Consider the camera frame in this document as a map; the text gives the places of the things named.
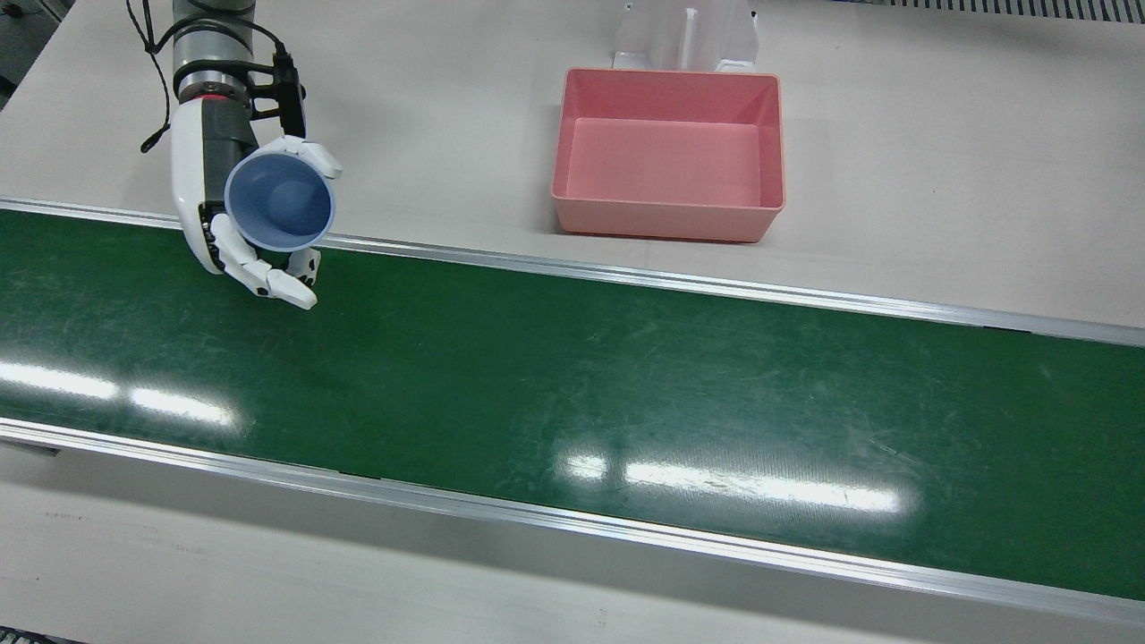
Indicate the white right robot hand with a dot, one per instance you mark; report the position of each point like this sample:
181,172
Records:
192,179

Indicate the blue plastic cup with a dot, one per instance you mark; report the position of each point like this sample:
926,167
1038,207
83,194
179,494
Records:
282,201

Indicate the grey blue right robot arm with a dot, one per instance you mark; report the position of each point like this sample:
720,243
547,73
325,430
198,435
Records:
210,45

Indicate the pink plastic box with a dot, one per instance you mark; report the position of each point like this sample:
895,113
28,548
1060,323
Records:
666,165

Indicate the green conveyor belt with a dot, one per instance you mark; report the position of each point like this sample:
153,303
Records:
572,385

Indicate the white column stand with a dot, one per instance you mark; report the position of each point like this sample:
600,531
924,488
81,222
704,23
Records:
684,36

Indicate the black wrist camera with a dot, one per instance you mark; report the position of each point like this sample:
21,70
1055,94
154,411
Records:
288,94

